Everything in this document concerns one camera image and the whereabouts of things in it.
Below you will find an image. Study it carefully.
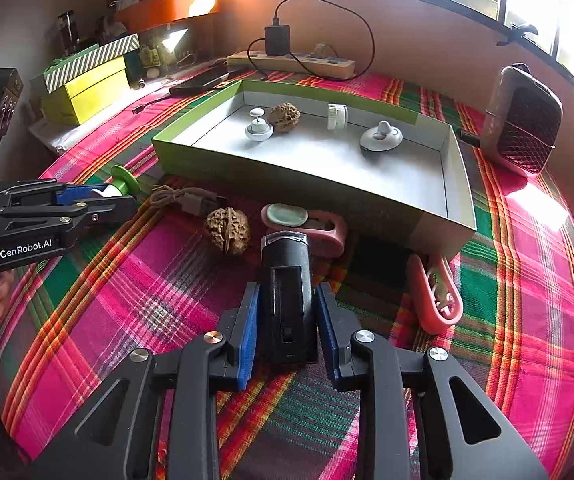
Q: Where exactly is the orange tray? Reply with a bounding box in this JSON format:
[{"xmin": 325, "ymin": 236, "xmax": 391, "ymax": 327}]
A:
[{"xmin": 115, "ymin": 0, "xmax": 220, "ymax": 33}]

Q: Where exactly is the person's left hand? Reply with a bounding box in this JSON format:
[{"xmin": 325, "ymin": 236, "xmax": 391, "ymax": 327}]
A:
[{"xmin": 0, "ymin": 267, "xmax": 16, "ymax": 324}]

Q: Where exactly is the white usb cable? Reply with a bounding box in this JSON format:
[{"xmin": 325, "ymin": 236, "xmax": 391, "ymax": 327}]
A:
[{"xmin": 149, "ymin": 185, "xmax": 225, "ymax": 217}]

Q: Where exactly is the black phone cable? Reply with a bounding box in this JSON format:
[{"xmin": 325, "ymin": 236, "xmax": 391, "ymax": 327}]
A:
[{"xmin": 133, "ymin": 91, "xmax": 178, "ymax": 115}]

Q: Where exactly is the yellow box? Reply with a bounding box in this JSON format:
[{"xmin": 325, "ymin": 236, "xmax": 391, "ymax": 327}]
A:
[{"xmin": 42, "ymin": 55, "xmax": 130, "ymax": 126}]

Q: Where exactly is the black rectangular device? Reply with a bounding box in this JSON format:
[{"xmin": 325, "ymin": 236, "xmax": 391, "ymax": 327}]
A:
[{"xmin": 259, "ymin": 232, "xmax": 318, "ymax": 366}]

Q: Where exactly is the green striped box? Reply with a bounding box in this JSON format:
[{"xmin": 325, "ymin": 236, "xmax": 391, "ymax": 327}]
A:
[{"xmin": 43, "ymin": 32, "xmax": 140, "ymax": 93}]

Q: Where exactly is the pink loop-shaped clip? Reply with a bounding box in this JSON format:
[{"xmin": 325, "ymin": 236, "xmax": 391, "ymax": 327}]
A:
[{"xmin": 407, "ymin": 252, "xmax": 464, "ymax": 336}]

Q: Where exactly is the green suction hook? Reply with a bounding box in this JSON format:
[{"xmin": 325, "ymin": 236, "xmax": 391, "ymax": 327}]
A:
[{"xmin": 98, "ymin": 165, "xmax": 140, "ymax": 200}]

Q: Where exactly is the small white bottle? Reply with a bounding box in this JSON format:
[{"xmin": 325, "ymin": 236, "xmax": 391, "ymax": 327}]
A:
[{"xmin": 327, "ymin": 103, "xmax": 348, "ymax": 131}]

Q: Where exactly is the dark glass jar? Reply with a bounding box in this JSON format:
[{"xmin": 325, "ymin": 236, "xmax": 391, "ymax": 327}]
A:
[{"xmin": 57, "ymin": 10, "xmax": 78, "ymax": 56}]

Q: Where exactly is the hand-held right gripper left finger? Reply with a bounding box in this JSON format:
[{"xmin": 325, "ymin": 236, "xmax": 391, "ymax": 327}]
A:
[{"xmin": 17, "ymin": 281, "xmax": 261, "ymax": 480}]

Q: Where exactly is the black window latch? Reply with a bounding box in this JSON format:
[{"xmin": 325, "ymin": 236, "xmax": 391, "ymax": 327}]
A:
[{"xmin": 497, "ymin": 24, "xmax": 539, "ymax": 47}]

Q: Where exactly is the black phone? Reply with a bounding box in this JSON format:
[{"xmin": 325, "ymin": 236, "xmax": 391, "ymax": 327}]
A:
[{"xmin": 169, "ymin": 62, "xmax": 233, "ymax": 95}]

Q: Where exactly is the pink clip with green pad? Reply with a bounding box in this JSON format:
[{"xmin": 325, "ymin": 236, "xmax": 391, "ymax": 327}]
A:
[{"xmin": 260, "ymin": 203, "xmax": 349, "ymax": 257}]

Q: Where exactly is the pink green plaid cloth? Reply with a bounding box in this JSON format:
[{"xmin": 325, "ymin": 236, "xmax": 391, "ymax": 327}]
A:
[{"xmin": 0, "ymin": 71, "xmax": 574, "ymax": 480}]

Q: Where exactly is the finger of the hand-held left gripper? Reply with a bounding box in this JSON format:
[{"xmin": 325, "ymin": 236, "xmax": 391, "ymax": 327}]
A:
[
  {"xmin": 0, "ymin": 181, "xmax": 110, "ymax": 211},
  {"xmin": 0, "ymin": 193, "xmax": 138, "ymax": 247}
]

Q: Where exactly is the black power adapter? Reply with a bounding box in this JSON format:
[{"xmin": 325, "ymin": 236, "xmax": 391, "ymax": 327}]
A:
[{"xmin": 265, "ymin": 25, "xmax": 291, "ymax": 56}]

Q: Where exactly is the beige power strip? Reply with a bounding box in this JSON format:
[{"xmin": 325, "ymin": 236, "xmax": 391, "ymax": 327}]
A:
[{"xmin": 226, "ymin": 51, "xmax": 356, "ymax": 81}]

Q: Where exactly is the white dome toy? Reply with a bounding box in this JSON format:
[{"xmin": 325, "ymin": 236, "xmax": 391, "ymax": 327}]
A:
[{"xmin": 360, "ymin": 121, "xmax": 404, "ymax": 153}]

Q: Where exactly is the black adapter cable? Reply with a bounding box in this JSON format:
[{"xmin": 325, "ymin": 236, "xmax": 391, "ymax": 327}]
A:
[{"xmin": 247, "ymin": 0, "xmax": 375, "ymax": 83}]

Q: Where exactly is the green cardboard box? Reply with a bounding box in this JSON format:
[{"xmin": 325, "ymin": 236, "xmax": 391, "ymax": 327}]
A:
[{"xmin": 152, "ymin": 79, "xmax": 477, "ymax": 258}]

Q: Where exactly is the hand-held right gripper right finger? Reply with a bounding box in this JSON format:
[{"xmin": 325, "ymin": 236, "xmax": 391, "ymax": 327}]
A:
[{"xmin": 315, "ymin": 281, "xmax": 550, "ymax": 480}]

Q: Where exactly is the white round knob disc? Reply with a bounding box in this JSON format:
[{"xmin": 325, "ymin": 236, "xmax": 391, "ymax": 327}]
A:
[{"xmin": 245, "ymin": 108, "xmax": 274, "ymax": 142}]

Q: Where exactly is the brown walnut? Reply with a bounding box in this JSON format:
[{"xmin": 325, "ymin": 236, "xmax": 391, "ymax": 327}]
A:
[
  {"xmin": 267, "ymin": 102, "xmax": 302, "ymax": 133},
  {"xmin": 203, "ymin": 206, "xmax": 252, "ymax": 257}
]

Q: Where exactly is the pink space heater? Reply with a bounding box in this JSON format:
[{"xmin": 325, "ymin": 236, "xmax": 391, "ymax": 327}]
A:
[{"xmin": 483, "ymin": 62, "xmax": 564, "ymax": 177}]

